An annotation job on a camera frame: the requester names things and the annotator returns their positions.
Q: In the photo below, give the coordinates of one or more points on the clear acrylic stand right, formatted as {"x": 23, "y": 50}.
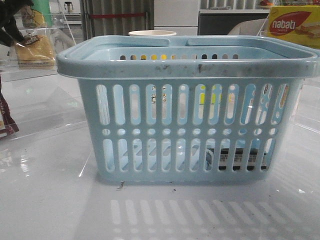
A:
{"x": 264, "y": 29}

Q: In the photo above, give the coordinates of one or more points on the white drawer cabinet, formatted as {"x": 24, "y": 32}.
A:
{"x": 180, "y": 16}

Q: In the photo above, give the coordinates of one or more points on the light blue plastic basket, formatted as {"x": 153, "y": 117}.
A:
{"x": 155, "y": 104}

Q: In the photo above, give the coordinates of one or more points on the bread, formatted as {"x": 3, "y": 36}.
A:
{"x": 35, "y": 53}

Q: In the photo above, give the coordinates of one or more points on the white paper cup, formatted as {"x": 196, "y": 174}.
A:
{"x": 152, "y": 33}

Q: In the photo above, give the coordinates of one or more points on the dark brown snack packet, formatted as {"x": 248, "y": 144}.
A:
{"x": 8, "y": 125}

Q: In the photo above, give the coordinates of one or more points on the clear acrylic shelf left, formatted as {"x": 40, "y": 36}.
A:
{"x": 39, "y": 99}

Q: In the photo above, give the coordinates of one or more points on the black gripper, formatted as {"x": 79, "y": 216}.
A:
{"x": 9, "y": 31}

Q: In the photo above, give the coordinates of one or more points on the dark tissue pack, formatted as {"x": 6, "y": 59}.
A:
{"x": 237, "y": 160}

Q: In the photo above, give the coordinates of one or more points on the green cartoon drink can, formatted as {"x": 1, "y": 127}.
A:
{"x": 37, "y": 16}

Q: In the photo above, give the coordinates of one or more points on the yellow nabati wafer box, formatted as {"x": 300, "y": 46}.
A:
{"x": 299, "y": 24}

